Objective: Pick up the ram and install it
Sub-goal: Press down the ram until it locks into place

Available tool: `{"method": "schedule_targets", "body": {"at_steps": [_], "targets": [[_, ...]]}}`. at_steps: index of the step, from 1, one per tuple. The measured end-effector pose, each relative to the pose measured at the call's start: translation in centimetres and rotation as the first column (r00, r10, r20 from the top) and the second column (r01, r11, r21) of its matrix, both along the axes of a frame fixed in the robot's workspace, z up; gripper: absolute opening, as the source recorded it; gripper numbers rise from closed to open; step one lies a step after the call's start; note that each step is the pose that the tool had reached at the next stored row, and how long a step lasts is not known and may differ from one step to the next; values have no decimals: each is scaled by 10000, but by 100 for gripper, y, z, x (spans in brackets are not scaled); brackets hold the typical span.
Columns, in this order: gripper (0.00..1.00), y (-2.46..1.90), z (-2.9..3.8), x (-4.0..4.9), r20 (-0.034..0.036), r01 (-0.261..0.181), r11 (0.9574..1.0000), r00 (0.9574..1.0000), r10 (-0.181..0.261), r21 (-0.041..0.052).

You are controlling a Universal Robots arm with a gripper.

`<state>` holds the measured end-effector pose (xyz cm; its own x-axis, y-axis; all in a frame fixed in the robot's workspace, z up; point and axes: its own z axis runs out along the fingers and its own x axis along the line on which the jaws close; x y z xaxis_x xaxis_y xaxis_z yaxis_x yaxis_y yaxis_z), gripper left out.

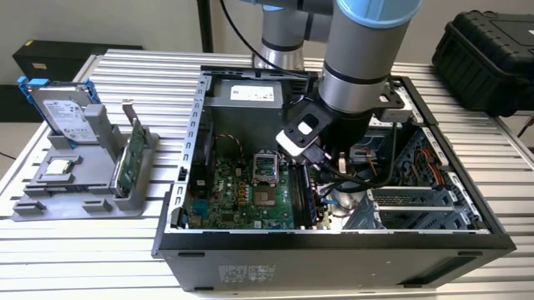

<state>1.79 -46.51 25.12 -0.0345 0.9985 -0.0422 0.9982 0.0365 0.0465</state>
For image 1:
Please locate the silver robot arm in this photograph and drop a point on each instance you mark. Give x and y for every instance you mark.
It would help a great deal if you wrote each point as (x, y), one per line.
(363, 62)

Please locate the black RAM slot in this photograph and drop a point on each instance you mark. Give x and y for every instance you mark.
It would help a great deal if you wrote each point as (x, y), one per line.
(294, 197)
(299, 197)
(303, 200)

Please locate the grey power supply box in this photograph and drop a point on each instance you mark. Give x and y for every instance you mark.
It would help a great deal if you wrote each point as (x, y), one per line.
(238, 125)

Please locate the perforated disk bay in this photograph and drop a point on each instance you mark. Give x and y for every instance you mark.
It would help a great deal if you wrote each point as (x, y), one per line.
(417, 197)

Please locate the CPU socket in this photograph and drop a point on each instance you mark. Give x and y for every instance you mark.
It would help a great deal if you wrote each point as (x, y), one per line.
(265, 197)

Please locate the black case fan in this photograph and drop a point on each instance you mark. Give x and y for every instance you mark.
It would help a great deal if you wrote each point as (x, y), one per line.
(202, 168)

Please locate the green motherboard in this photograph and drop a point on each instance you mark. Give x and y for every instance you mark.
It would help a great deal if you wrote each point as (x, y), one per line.
(234, 215)

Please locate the black hard carrying case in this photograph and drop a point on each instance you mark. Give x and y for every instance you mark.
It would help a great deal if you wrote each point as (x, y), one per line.
(484, 62)

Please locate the black PC case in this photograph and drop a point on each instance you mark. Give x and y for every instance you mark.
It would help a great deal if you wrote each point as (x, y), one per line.
(291, 265)

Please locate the black pole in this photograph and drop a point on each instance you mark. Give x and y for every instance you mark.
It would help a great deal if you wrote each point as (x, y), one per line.
(205, 25)

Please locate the green graphics card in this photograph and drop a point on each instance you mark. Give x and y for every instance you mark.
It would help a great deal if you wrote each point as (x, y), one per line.
(131, 162)

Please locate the grey parts rack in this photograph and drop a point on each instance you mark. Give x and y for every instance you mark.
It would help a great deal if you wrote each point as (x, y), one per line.
(96, 162)

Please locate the hard disk in blue carrier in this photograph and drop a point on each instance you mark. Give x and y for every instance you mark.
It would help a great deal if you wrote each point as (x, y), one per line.
(63, 115)

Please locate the silver CPU chip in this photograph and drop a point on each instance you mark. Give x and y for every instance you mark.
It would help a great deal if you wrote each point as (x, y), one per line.
(58, 167)

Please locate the black cabinet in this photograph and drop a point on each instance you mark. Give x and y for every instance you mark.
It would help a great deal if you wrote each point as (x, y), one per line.
(54, 65)

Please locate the silver camera box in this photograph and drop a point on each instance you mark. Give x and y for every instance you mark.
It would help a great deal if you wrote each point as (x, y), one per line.
(394, 114)

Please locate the white camera on black bracket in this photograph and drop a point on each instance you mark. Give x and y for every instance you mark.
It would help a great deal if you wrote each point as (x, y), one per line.
(291, 145)

